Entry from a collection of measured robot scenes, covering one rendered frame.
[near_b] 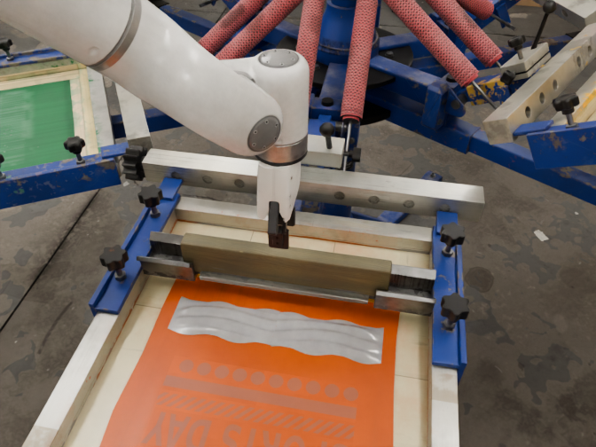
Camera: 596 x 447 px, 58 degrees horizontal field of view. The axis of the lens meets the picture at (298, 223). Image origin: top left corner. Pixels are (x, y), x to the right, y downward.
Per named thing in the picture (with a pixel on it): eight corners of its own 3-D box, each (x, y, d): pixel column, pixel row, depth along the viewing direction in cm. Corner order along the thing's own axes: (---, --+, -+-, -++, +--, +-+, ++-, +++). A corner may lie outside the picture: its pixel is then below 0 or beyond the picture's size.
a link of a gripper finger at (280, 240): (268, 213, 80) (269, 244, 84) (262, 227, 78) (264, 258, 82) (289, 215, 79) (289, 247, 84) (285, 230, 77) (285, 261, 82)
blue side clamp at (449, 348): (458, 387, 84) (467, 364, 79) (425, 381, 84) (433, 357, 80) (453, 250, 105) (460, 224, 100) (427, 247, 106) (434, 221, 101)
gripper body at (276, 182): (262, 119, 77) (265, 178, 85) (244, 160, 70) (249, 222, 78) (313, 124, 76) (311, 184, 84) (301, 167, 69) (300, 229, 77)
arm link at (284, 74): (210, 97, 58) (172, 62, 63) (220, 174, 65) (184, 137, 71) (322, 59, 64) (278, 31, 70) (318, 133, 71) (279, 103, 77)
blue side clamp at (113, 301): (125, 333, 91) (115, 308, 86) (98, 328, 92) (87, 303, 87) (184, 215, 112) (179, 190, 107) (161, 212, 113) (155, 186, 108)
